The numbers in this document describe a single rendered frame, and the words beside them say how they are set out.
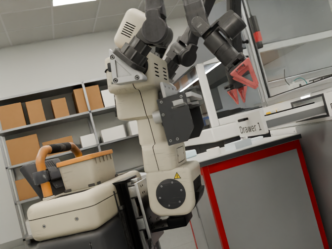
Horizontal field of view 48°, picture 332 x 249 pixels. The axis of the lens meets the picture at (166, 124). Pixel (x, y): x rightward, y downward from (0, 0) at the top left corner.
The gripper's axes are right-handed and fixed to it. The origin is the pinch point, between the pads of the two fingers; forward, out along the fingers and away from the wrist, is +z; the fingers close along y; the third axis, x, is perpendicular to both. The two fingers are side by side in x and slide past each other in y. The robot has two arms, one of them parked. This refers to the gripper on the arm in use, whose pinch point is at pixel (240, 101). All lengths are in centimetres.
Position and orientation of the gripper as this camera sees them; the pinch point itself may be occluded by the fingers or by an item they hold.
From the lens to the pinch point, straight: 184.6
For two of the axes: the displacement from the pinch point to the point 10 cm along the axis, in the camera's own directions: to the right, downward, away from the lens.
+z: 2.8, 9.6, -0.3
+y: 9.3, -2.6, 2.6
